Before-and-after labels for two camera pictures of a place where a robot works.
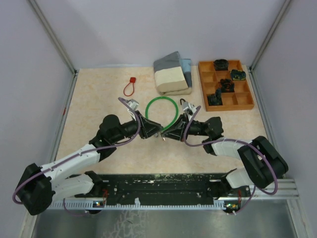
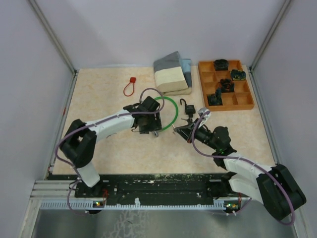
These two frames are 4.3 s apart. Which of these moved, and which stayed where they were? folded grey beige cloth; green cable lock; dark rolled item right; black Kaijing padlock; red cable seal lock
Moved: black Kaijing padlock
Stayed: green cable lock; red cable seal lock; dark rolled item right; folded grey beige cloth
